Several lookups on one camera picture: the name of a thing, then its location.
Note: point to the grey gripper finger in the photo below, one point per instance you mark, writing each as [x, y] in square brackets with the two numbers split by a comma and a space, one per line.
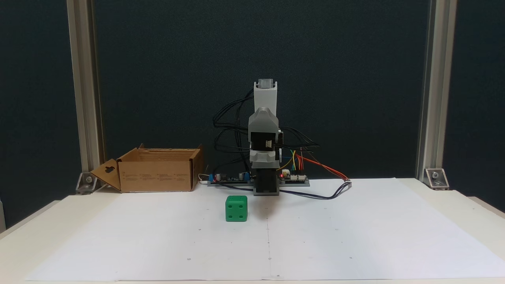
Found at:
[256, 122]
[271, 122]

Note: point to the green die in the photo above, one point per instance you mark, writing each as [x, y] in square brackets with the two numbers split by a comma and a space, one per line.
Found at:
[236, 209]

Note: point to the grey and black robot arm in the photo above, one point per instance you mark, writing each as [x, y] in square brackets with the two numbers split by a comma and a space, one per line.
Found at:
[265, 96]

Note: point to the blue circuit board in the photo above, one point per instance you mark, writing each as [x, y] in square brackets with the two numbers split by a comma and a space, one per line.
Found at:
[230, 179]

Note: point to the open cardboard box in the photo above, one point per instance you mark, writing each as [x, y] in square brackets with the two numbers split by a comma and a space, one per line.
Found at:
[158, 175]

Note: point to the white paper sheet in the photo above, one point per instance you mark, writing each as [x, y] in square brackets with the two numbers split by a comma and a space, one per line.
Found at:
[355, 236]

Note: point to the aluminium profile post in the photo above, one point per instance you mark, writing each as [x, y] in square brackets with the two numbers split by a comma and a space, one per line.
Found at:
[81, 79]
[436, 79]

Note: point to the metal corner bracket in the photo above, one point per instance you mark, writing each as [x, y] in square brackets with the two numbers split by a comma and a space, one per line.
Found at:
[86, 183]
[436, 178]

